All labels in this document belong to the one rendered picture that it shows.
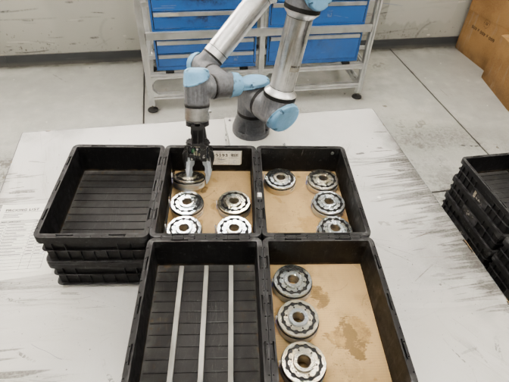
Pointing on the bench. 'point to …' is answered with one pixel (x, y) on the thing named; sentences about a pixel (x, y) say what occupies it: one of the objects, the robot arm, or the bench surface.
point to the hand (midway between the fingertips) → (198, 179)
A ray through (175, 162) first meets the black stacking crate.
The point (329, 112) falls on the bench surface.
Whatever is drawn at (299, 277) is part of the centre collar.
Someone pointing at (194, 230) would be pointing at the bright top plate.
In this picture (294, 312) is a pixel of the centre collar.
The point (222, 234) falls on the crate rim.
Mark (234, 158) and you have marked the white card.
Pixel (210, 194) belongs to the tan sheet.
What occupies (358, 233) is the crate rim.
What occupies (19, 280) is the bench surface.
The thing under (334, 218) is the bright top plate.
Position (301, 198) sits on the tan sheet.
